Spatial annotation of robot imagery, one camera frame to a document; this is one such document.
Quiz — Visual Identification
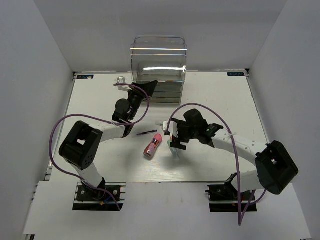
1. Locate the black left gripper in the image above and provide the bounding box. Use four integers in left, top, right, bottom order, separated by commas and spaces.
127, 80, 158, 121

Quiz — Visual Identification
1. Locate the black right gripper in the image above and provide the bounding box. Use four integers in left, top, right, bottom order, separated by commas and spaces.
170, 119, 199, 150

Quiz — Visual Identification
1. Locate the pink glue stick tube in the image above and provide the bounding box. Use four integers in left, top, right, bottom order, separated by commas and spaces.
143, 133, 163, 159

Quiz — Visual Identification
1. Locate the clear organizer top lid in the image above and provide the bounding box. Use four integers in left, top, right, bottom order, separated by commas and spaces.
130, 35, 188, 83

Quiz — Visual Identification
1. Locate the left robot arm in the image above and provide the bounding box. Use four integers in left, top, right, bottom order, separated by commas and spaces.
59, 80, 158, 201

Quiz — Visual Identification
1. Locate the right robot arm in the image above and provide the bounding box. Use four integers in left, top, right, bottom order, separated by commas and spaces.
162, 109, 299, 200

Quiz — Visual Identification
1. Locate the green capped highlighter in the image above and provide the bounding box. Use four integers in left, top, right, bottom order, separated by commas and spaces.
167, 139, 179, 159

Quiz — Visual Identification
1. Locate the purple pen refill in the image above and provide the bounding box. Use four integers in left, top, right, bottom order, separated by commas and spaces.
136, 129, 158, 136

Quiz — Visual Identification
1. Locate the clear acrylic drawer organizer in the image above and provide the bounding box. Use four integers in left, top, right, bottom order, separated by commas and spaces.
129, 36, 189, 104

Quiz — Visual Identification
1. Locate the left corner blue label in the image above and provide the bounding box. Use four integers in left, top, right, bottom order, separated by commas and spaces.
76, 74, 94, 80

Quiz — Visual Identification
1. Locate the corner blue label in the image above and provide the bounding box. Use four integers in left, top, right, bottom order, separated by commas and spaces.
76, 74, 94, 80
227, 72, 245, 77

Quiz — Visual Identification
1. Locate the right corner blue label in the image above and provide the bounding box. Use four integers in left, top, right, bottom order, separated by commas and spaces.
227, 72, 245, 77

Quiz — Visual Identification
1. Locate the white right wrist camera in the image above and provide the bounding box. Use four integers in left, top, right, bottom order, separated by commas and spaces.
162, 121, 178, 138

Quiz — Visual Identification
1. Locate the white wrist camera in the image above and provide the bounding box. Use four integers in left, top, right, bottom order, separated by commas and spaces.
115, 76, 127, 92
162, 121, 178, 138

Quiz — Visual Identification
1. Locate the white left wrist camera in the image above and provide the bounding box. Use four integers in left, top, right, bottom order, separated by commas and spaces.
115, 76, 127, 92

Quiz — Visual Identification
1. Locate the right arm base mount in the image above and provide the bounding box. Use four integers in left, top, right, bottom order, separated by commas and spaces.
205, 184, 257, 213

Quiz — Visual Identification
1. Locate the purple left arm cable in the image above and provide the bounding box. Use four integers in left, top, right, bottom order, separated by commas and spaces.
49, 83, 151, 211

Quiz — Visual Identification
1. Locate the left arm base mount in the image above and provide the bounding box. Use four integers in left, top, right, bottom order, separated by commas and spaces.
72, 182, 126, 212

